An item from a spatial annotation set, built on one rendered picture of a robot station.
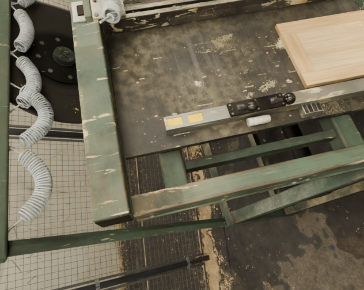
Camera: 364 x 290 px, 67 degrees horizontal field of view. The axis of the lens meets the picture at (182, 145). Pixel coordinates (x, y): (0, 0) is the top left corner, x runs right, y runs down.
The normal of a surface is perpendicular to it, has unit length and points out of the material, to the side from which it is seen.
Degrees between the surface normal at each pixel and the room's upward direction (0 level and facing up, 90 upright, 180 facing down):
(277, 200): 0
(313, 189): 0
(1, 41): 90
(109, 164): 58
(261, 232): 0
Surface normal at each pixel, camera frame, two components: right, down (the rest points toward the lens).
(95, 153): 0.02, -0.40
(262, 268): -0.81, -0.04
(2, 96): 0.54, -0.45
